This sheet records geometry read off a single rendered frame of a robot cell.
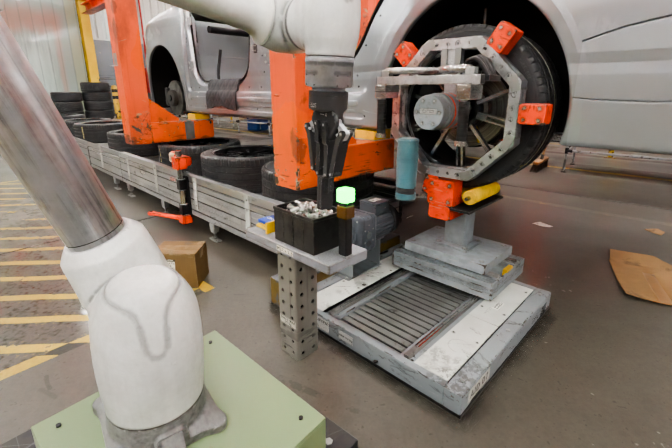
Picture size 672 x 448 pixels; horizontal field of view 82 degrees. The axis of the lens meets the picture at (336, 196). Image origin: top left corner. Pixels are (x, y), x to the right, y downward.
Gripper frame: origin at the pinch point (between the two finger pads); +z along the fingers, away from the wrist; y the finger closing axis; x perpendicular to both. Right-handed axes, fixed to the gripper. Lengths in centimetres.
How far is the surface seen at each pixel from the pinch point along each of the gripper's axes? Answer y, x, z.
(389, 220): -56, 80, 43
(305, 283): -36, 20, 46
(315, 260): -22.4, 14.1, 29.6
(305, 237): -28.8, 14.7, 24.8
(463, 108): -15, 66, -14
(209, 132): -270, 74, 33
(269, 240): -45, 11, 31
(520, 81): -10, 90, -23
